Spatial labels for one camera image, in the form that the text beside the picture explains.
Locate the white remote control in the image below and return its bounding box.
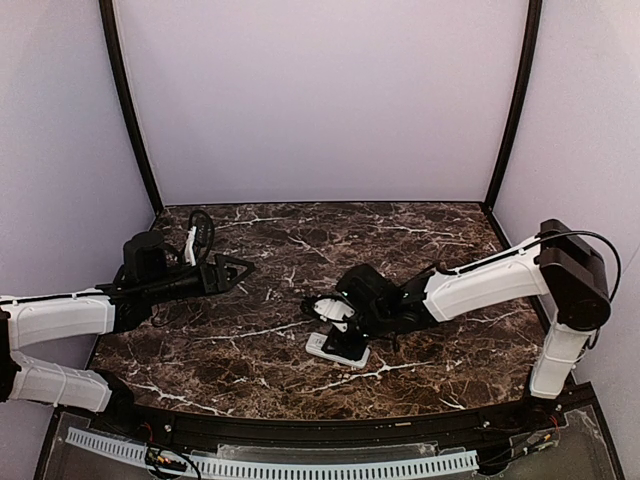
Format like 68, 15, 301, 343
305, 333, 371, 369

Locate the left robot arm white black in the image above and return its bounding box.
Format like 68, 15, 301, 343
1, 230, 255, 412

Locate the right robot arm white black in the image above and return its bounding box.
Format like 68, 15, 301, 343
305, 219, 620, 400

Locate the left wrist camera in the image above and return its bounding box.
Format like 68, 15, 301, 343
183, 209, 215, 267

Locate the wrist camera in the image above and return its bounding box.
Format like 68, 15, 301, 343
300, 295, 356, 323
183, 209, 215, 267

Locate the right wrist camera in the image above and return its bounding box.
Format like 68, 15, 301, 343
300, 295, 356, 323

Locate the white slotted cable duct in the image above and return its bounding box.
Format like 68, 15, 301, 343
65, 427, 479, 479

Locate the black front rail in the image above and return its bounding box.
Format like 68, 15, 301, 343
59, 389, 591, 454

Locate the left black frame post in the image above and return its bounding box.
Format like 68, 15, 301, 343
98, 0, 164, 216

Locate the black frame post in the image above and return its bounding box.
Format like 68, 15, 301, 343
98, 0, 164, 216
483, 0, 543, 211

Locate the right black frame post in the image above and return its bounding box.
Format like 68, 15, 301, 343
483, 0, 543, 211

